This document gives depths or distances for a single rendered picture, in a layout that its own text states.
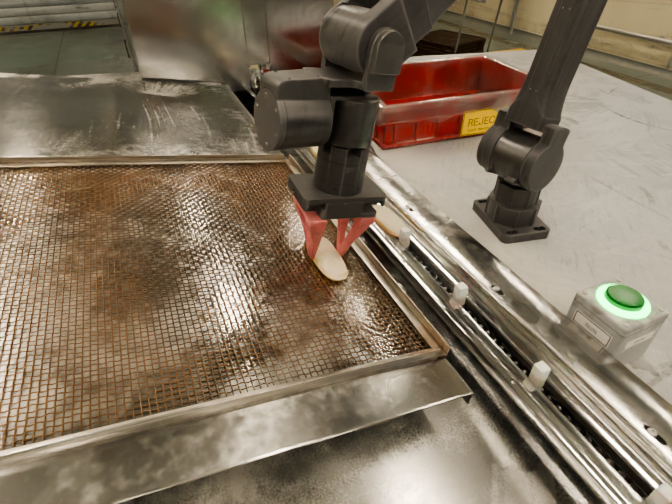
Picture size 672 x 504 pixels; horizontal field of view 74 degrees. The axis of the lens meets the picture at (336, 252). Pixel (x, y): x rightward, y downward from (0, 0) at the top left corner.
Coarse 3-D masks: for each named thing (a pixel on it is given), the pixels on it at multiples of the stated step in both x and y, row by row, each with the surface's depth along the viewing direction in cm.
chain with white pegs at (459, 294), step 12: (408, 228) 67; (408, 240) 68; (444, 288) 61; (456, 288) 57; (456, 300) 58; (468, 312) 57; (480, 324) 56; (492, 336) 54; (504, 348) 53; (516, 360) 51; (528, 372) 50; (540, 372) 46; (540, 384) 48; (552, 396) 47; (564, 408) 46; (588, 432) 44; (600, 444) 43; (612, 456) 42; (660, 492) 37
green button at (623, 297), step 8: (608, 288) 51; (616, 288) 51; (624, 288) 51; (632, 288) 51; (608, 296) 50; (616, 296) 50; (624, 296) 50; (632, 296) 50; (640, 296) 50; (616, 304) 50; (624, 304) 49; (632, 304) 49; (640, 304) 49
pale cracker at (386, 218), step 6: (378, 210) 73; (384, 210) 73; (390, 210) 74; (378, 216) 72; (384, 216) 72; (390, 216) 72; (396, 216) 72; (378, 222) 72; (384, 222) 71; (390, 222) 70; (396, 222) 71; (402, 222) 71; (384, 228) 70; (390, 228) 70; (396, 228) 69; (396, 234) 69
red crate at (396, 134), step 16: (432, 96) 130; (448, 96) 130; (384, 128) 99; (400, 128) 100; (416, 128) 101; (432, 128) 103; (448, 128) 104; (384, 144) 101; (400, 144) 102; (416, 144) 104
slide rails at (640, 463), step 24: (432, 264) 64; (456, 312) 56; (480, 312) 56; (480, 336) 53; (504, 336) 53; (504, 360) 50; (528, 360) 50; (528, 384) 47; (552, 384) 47; (552, 408) 45; (576, 408) 45; (576, 432) 43; (600, 432) 43; (600, 456) 41; (624, 456) 41; (624, 480) 39; (648, 480) 39
